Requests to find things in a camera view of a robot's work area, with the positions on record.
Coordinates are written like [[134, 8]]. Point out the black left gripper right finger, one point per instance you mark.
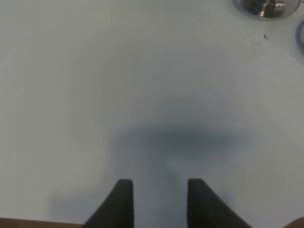
[[206, 210]]

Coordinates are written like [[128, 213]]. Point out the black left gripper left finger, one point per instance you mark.
[[117, 210]]

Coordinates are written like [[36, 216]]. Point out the near steel cup saucer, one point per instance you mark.
[[299, 37]]

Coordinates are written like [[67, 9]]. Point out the steel cup saucer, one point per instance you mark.
[[299, 37], [268, 9]]

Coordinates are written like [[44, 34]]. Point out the far steel cup saucer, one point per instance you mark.
[[268, 9]]

